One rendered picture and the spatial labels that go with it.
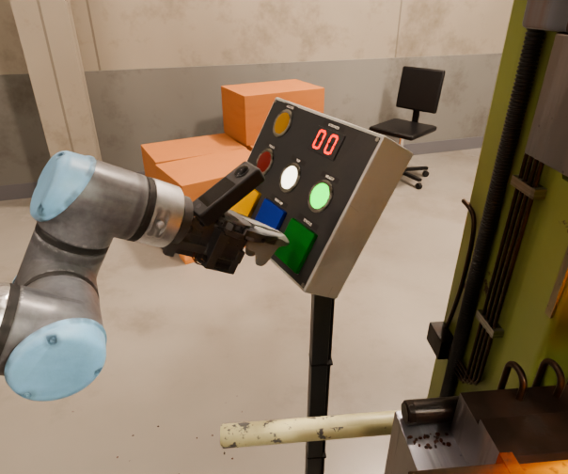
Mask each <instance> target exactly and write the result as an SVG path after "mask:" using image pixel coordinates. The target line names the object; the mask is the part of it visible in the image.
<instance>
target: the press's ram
mask: <svg viewBox="0 0 568 474"><path fill-rule="evenodd" d="M522 25H523V26H524V27H525V28H529V29H538V30H545V31H553V32H561V33H568V0H528V1H527V5H526V9H525V14H524V18H523V22H522Z"/></svg>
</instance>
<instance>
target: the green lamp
mask: <svg viewBox="0 0 568 474"><path fill-rule="evenodd" d="M328 197H329V188H328V186H327V185H326V184H325V183H320V184H318V185H317V186H316V187H315V188H314V189H313V191H312V193H311V196H310V203H311V206H312V207H313V208H315V209H319V208H321V207H323V205H324V204H325V203H326V201H327V200H328Z"/></svg>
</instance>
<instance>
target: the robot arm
mask: <svg viewBox="0 0 568 474"><path fill-rule="evenodd" d="M264 180H265V178H264V176H263V174H262V173H261V171H260V169H259V168H257V167H256V166H253V165H252V164H250V163H248V162H247V161H244V162H242V163H241V164H240V165H238V166H237V167H236V168H234V169H233V170H232V171H231V172H230V173H229V174H228V175H226V176H225V177H224V178H223V179H221V180H220V181H219V182H217V183H216V184H215V185H214V186H212V187H211V188H210V189H209V190H207V191H206V192H205V193H203V194H202V195H201V196H200V197H198V198H197V199H196V200H194V201H193V202H192V200H191V198H189V197H187V196H185V195H184V193H183V191H182V189H181V188H180V187H179V186H177V185H174V184H171V183H168V182H163V181H160V180H157V179H154V178H151V177H147V176H144V175H142V174H139V173H136V172H133V171H131V170H128V169H125V168H122V167H119V166H114V165H111V164H108V163H106V162H103V161H100V160H97V159H95V158H94V157H93V156H90V155H86V156H85V155H82V154H78V153H75V152H71V151H67V150H63V151H60V152H58V153H56V154H55V155H54V156H53V157H52V158H51V159H50V160H49V161H48V163H47V164H46V166H45V167H44V169H43V170H42V172H41V174H40V176H39V179H38V184H37V186H36V188H35V190H34V193H33V196H32V199H31V203H30V214H31V216H32V217H33V218H34V219H35V220H36V221H37V224H36V226H35V228H34V231H33V234H32V236H31V239H30V242H29V244H28V247H27V249H26V251H25V254H24V258H23V261H22V263H21V266H20V269H19V271H18V274H17V276H16V277H14V279H13V281H12V283H8V282H2V283H0V375H1V376H5V380H6V382H7V384H8V386H9V387H10V388H11V389H12V390H13V391H14V392H15V393H16V394H17V395H19V396H21V397H23V398H25V399H27V400H31V401H38V402H49V401H55V400H60V399H63V398H67V397H69V396H71V395H73V394H75V393H77V392H79V391H81V390H82V389H84V388H85V387H87V386H88V385H90V384H91V383H92V382H93V381H94V380H95V379H96V377H97V376H98V375H99V374H100V372H101V370H102V369H103V365H104V363H105V360H106V343H107V335H106V332H105V329H104V328H103V319H102V314H101V308H100V296H99V291H98V286H97V275H98V273H99V271H100V268H101V266H102V264H103V260H104V258H105V255H106V253H107V250H108V248H109V246H110V245H111V243H112V240H113V238H119V239H123V240H127V241H131V242H138V243H141V244H145V245H153V246H157V247H160V248H162V249H163V253H164V254H165V255H167V256H170V257H174V254H175V253H177V254H181V255H184V256H189V257H192V259H193V258H194V259H193V260H194V262H195V263H196V264H199V265H202V266H203V267H204V268H206V269H210V270H214V271H219V272H223V273H228V274H233V275H234V273H235V270H236V268H237V266H238V264H240V263H241V261H242V259H243V257H244V255H245V254H246V255H247V256H249V257H253V256H255V263H256V264H257V265H258V266H263V265H265V264H266V263H267V261H268V260H270V258H271V257H272V256H273V254H274V253H275V252H276V250H277V249H278V248H279V247H281V246H287V245H289V243H290V241H289V240H288V239H287V237H286V236H285V235H284V234H283V233H282V232H280V231H278V230H276V229H273V228H271V227H269V226H267V225H265V224H262V223H261V222H259V221H257V220H255V219H252V218H250V217H248V216H245V215H243V214H240V213H236V212H234V211H233V210H230V208H232V207H233V206H234V205H235V204H237V203H238V202H239V201H240V200H242V199H243V198H244V197H245V196H247V195H248V194H249V193H250V192H252V191H253V190H254V189H255V188H257V187H258V186H259V185H260V184H262V183H263V182H264ZM244 247H245V252H244V251H243V249H244ZM197 262H199V263H197Z"/></svg>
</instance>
